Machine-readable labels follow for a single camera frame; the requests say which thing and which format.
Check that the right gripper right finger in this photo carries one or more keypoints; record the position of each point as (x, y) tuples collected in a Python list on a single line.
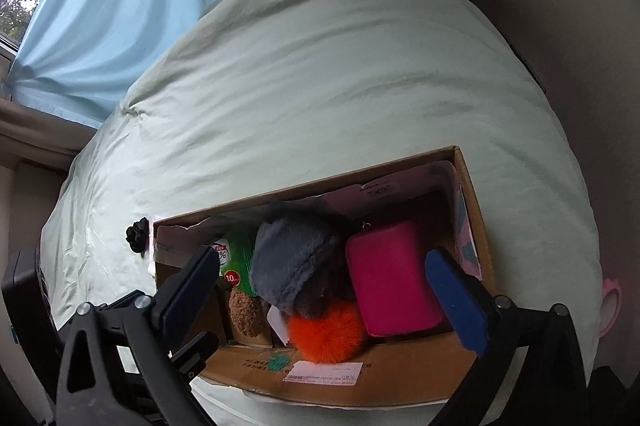
[(551, 386)]

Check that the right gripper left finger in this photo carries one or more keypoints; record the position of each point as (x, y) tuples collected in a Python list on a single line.
[(156, 333)]

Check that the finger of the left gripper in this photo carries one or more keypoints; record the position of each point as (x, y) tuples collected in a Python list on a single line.
[(191, 359)]

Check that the brown plush toy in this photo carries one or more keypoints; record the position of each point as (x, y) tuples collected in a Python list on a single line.
[(248, 320)]

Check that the green wet wipes pack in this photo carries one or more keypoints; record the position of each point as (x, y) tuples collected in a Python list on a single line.
[(235, 253)]

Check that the black hair scrunchie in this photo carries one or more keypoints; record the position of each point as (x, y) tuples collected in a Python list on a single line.
[(137, 236)]

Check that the grey fuzzy sock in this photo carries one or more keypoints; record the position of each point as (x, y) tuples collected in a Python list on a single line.
[(299, 263)]

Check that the orange fluffy pompom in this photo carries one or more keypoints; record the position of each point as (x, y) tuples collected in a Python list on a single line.
[(336, 337)]

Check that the magenta leather pouch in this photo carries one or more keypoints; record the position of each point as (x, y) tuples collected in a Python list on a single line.
[(387, 269)]

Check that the pink object beside bed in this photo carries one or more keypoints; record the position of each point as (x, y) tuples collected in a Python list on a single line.
[(612, 298)]

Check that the cardboard box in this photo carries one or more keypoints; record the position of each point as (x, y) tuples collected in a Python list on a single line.
[(434, 190)]

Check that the brown curtain left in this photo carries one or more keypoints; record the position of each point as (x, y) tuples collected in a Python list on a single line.
[(28, 134)]

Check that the pale green bed sheet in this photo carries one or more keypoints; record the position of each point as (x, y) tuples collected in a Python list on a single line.
[(267, 94)]

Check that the light blue hanging cloth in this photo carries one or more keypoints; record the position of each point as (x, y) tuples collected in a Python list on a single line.
[(78, 58)]

